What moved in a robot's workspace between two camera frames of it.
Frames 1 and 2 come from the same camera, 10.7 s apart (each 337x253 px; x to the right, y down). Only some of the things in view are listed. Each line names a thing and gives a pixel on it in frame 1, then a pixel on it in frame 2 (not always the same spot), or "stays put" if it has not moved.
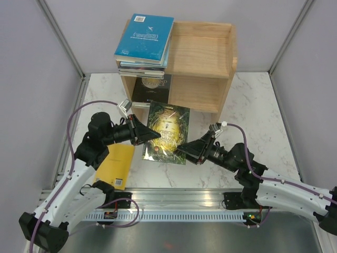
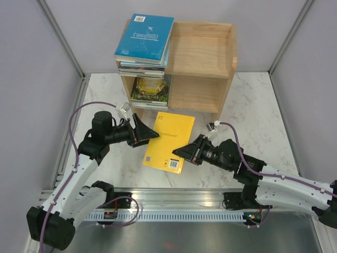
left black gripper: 138,132 stays put
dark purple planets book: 140,70 stays put
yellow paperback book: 114,168 -> 175,130
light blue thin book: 163,64 stays put
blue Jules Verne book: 145,38 stays put
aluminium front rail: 174,198 stays put
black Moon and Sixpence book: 155,89 -> 149,103
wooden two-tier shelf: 200,59 stays put
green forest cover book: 171,123 -> 150,89
